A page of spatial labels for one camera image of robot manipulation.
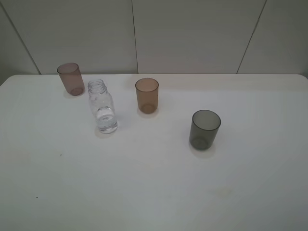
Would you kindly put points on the clear plastic water bottle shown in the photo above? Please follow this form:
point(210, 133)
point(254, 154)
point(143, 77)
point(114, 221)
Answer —
point(102, 106)

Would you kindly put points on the orange translucent cup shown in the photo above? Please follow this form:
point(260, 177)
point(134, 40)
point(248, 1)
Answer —
point(147, 95)

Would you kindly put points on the grey translucent cup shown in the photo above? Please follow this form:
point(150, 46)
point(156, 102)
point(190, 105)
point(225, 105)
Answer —
point(204, 127)

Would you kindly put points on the mauve translucent cup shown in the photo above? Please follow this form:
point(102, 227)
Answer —
point(71, 78)

